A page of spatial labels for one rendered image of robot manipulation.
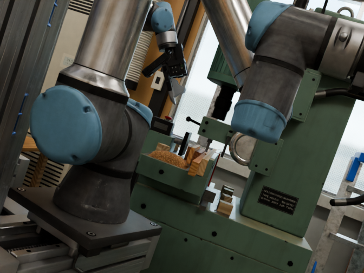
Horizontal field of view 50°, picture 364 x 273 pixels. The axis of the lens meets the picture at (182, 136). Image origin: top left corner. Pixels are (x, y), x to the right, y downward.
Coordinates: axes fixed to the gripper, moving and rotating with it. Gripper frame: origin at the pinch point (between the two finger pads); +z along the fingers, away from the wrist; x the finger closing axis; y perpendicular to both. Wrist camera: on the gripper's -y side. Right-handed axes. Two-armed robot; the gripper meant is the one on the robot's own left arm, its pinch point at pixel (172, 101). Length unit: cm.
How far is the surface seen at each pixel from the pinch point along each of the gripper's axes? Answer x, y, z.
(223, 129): -2.6, 16.4, 13.4
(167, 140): -3.5, -3.9, 13.6
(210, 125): -2.6, 12.4, 11.2
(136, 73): 132, -41, -37
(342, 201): -13, 49, 42
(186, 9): 137, 2, -76
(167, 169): -26.5, -1.3, 22.0
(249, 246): -21, 18, 50
